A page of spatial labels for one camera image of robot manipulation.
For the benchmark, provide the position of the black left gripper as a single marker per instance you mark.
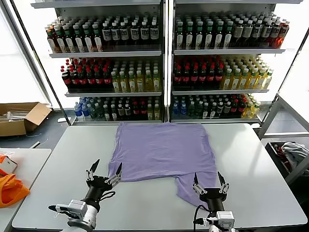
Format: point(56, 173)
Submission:
point(97, 184)

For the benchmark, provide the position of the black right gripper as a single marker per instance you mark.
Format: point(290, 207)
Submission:
point(213, 198)

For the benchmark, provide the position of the purple t-shirt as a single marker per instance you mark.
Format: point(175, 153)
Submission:
point(164, 149)

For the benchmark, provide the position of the dark drink bottle white cap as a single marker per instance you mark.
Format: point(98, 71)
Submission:
point(121, 112)
point(114, 113)
point(227, 110)
point(220, 110)
point(205, 111)
point(212, 111)
point(128, 112)
point(107, 113)

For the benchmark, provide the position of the green tea bottle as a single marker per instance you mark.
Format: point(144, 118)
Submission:
point(191, 111)
point(198, 111)
point(93, 113)

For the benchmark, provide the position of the blue water bottle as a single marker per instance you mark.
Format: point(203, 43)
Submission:
point(176, 111)
point(77, 112)
point(86, 112)
point(183, 111)

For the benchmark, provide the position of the small white flat object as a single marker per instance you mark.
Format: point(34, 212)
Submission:
point(61, 120)

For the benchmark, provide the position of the cola bottle red cap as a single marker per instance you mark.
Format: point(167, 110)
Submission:
point(211, 77)
point(219, 77)
point(241, 108)
point(65, 81)
point(202, 77)
point(82, 81)
point(186, 77)
point(99, 81)
point(73, 81)
point(194, 77)
point(136, 112)
point(234, 108)
point(107, 81)
point(91, 81)
point(178, 77)
point(143, 112)

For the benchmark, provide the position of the dark storage bin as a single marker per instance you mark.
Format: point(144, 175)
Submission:
point(277, 157)

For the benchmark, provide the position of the short grey strip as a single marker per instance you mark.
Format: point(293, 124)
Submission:
point(35, 144)

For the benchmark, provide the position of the red garment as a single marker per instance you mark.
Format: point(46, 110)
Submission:
point(280, 151)

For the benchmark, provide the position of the green yellow drink bottle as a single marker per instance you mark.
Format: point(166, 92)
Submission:
point(150, 113)
point(157, 113)

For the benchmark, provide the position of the yellow drink bottle white label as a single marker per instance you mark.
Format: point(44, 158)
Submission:
point(255, 110)
point(140, 84)
point(148, 84)
point(131, 84)
point(243, 82)
point(123, 84)
point(247, 111)
point(252, 82)
point(260, 81)
point(156, 84)
point(267, 81)
point(116, 84)
point(227, 82)
point(235, 82)

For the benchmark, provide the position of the grey white garment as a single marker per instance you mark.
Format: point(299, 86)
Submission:
point(294, 152)

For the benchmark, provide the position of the orange cloth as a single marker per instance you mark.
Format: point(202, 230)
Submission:
point(10, 193)

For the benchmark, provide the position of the small white carton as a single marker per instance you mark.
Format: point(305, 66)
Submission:
point(9, 165)

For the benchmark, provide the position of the open cardboard box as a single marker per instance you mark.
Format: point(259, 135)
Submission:
point(14, 126)

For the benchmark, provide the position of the white packing material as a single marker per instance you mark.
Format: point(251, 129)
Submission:
point(14, 113)

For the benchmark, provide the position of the grey window mullion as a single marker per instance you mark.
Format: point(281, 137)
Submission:
point(36, 75)

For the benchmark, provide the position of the grey metal drinks shelf unit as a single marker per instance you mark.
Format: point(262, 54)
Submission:
point(106, 53)
point(229, 51)

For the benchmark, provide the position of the dark metal pole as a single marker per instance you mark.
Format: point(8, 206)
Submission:
point(40, 60)
point(292, 63)

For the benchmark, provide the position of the dark bottle green neck label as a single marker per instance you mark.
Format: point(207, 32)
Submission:
point(218, 36)
point(189, 36)
point(88, 41)
point(199, 36)
point(179, 36)
point(228, 36)
point(79, 42)
point(69, 42)
point(98, 41)
point(209, 36)

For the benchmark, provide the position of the dark bottle tall white label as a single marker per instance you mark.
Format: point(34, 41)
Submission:
point(60, 42)

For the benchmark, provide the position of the dark bottle black white label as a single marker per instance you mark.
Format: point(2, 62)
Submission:
point(135, 33)
point(106, 33)
point(154, 32)
point(257, 32)
point(266, 32)
point(124, 33)
point(144, 33)
point(275, 32)
point(115, 33)

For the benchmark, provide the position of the dark bottle beige label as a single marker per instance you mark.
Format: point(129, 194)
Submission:
point(238, 32)
point(248, 32)

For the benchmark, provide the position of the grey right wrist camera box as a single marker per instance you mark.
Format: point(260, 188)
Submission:
point(225, 217)

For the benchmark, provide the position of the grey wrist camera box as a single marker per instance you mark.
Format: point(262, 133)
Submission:
point(225, 217)
point(77, 206)

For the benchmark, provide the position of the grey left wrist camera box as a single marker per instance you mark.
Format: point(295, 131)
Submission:
point(77, 206)

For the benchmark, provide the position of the grey metal rack frame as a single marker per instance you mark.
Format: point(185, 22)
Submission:
point(270, 113)

